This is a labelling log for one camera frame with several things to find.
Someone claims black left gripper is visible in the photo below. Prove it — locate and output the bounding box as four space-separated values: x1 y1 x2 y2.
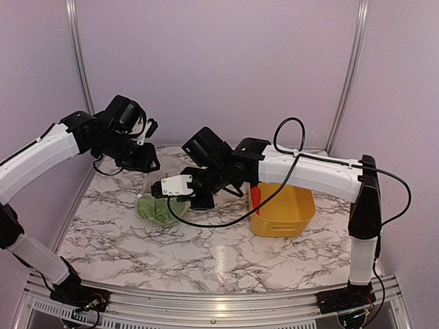
94 129 160 172

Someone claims orange carrot toy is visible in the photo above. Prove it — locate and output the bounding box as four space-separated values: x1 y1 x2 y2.
250 186 261 209

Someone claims green apple toy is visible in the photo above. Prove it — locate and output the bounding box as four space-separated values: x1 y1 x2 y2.
136 195 189 226

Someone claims clear zip top bag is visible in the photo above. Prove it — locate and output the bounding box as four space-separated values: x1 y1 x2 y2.
134 147 193 228

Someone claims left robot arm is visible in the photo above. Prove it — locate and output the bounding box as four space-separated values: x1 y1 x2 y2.
1 95 160 305

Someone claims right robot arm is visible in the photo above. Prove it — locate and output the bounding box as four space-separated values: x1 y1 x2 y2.
181 128 381 307

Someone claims yellow plastic basket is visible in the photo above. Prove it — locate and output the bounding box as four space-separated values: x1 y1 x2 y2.
250 185 316 238

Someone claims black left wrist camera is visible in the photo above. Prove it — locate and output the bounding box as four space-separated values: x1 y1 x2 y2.
104 95 158 145

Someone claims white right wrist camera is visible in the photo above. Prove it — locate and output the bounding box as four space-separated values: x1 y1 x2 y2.
151 175 194 198

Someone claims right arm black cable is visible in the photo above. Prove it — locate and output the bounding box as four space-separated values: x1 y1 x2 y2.
167 117 412 228

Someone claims left aluminium frame post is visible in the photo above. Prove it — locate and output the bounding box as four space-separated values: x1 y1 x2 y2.
65 0 95 114

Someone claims aluminium frame post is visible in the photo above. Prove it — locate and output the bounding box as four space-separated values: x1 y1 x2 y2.
325 0 370 154
65 0 95 114

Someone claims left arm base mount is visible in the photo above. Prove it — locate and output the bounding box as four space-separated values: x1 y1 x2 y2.
50 286 110 313

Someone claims right aluminium frame post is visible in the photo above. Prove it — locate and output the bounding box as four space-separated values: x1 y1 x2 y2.
325 0 370 154

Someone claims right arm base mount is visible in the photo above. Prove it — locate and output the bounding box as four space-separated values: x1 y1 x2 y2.
316 286 376 314

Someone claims aluminium front rail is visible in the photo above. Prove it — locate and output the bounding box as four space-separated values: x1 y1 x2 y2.
20 273 412 329

